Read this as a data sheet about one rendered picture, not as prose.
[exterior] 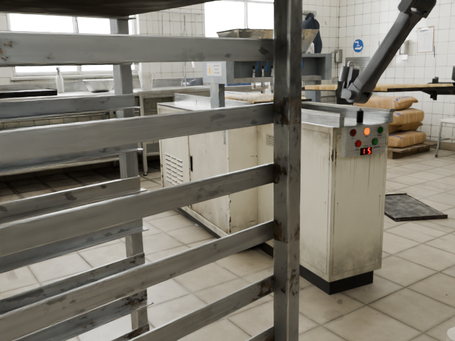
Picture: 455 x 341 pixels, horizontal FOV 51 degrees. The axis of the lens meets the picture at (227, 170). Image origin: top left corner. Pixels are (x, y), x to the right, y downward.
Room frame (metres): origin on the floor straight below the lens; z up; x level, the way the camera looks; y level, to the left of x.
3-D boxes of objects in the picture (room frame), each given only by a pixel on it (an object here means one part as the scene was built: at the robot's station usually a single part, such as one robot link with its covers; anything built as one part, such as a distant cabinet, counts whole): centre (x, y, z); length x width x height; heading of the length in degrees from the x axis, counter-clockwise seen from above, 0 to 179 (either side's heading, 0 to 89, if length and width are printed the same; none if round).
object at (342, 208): (2.50, -0.48, 0.45); 0.70 x 0.34 x 0.90; 26
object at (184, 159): (3.38, -0.05, 0.42); 1.28 x 0.72 x 0.84; 26
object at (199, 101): (3.29, 0.14, 0.88); 1.28 x 0.01 x 0.07; 26
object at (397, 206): (3.55, -1.36, 0.02); 0.60 x 0.40 x 0.03; 7
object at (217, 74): (2.95, -0.26, 1.01); 0.72 x 0.33 x 0.34; 116
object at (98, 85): (4.99, 1.31, 0.94); 0.33 x 0.33 x 0.12
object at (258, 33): (2.95, -0.26, 1.25); 0.56 x 0.29 x 0.14; 116
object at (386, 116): (3.12, -0.34, 0.87); 2.01 x 0.03 x 0.07; 26
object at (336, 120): (2.99, -0.08, 0.87); 2.01 x 0.03 x 0.07; 26
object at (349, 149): (2.17, -0.64, 0.77); 0.24 x 0.04 x 0.14; 116
